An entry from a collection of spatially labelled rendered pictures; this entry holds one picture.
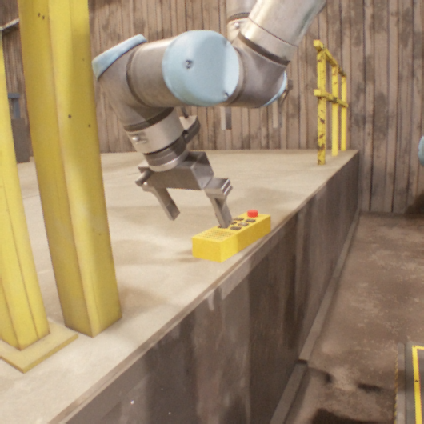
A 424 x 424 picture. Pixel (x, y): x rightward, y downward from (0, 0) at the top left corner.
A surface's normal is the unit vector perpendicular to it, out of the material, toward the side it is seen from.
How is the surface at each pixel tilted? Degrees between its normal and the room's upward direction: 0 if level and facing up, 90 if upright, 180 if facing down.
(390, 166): 90
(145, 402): 90
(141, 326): 0
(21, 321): 90
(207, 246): 90
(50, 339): 0
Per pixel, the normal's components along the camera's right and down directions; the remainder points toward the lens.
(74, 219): 0.88, 0.07
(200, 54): 0.69, 0.20
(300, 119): -0.47, 0.24
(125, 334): -0.05, -0.97
